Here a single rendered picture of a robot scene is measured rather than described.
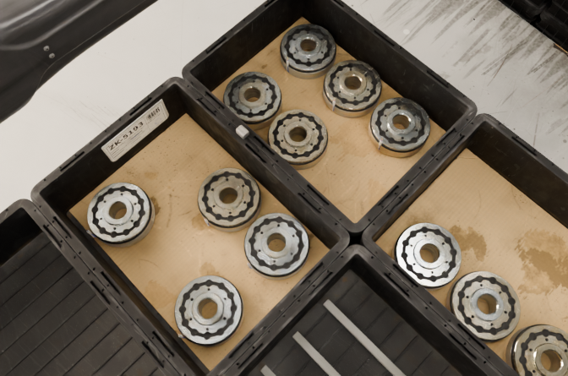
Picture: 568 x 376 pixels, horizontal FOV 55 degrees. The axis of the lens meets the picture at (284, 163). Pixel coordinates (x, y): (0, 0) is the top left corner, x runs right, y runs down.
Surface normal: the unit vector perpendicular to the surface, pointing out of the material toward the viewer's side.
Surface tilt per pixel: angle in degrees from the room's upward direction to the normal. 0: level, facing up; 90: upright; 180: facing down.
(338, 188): 0
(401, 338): 0
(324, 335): 0
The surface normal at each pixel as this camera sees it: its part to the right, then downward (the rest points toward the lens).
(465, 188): -0.01, -0.39
